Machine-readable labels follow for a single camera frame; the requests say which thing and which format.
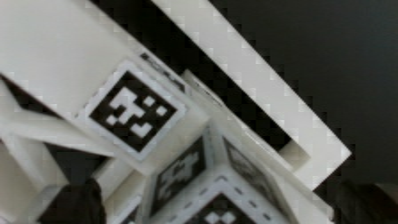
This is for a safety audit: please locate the small white tagged cube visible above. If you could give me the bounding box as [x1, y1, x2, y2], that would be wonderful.
[139, 126, 299, 224]

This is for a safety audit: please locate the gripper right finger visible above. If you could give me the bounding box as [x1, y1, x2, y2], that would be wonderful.
[333, 181, 398, 224]

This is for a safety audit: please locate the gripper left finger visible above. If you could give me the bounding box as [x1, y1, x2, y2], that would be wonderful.
[40, 179, 107, 224]

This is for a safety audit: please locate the long white leg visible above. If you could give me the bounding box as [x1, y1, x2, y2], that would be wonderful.
[0, 0, 210, 174]
[152, 0, 351, 190]

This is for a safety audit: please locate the white chair seat part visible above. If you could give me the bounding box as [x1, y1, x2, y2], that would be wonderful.
[0, 77, 145, 224]

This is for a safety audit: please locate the long white front leg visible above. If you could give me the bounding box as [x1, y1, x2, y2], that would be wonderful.
[0, 0, 210, 174]

